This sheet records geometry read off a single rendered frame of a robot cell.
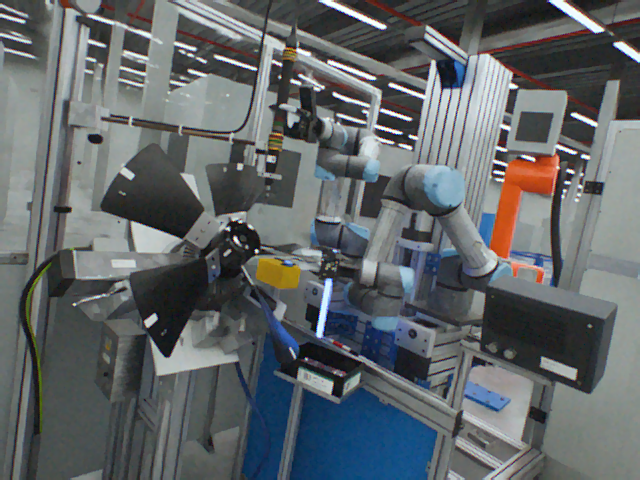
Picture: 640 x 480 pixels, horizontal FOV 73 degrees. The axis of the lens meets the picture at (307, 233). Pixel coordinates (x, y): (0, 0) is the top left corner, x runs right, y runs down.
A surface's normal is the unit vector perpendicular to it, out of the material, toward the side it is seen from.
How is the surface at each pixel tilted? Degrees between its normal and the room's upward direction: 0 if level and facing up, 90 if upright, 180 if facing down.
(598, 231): 90
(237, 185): 43
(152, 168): 74
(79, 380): 90
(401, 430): 90
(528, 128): 90
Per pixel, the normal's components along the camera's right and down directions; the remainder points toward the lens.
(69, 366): 0.68, 0.19
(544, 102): -0.52, 0.00
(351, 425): -0.71, -0.06
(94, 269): 0.63, -0.48
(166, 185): 0.37, -0.03
